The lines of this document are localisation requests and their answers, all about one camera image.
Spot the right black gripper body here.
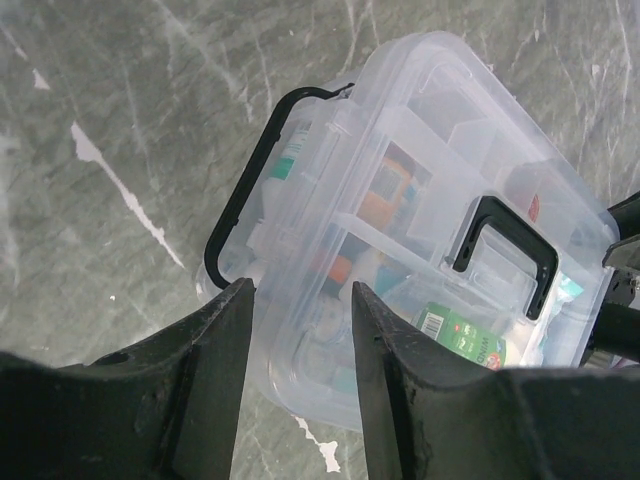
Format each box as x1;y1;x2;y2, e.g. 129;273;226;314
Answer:
589;192;639;363

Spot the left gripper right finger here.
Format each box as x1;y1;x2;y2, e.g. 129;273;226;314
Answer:
352;283;639;479

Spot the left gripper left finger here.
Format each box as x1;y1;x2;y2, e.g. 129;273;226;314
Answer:
1;279;255;479

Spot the green medicine box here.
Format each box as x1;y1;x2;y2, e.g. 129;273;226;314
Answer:
411;302;507;370

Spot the small orange cap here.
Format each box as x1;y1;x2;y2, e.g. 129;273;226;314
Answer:
528;194;540;223

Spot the clear plastic box lid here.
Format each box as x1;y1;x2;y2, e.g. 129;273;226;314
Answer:
251;32;619;430

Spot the white medicine bottle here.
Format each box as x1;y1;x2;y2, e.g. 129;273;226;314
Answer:
247;120;312;250

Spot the brown medicine bottle orange cap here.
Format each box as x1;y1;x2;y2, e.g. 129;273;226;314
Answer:
324;142;431;296

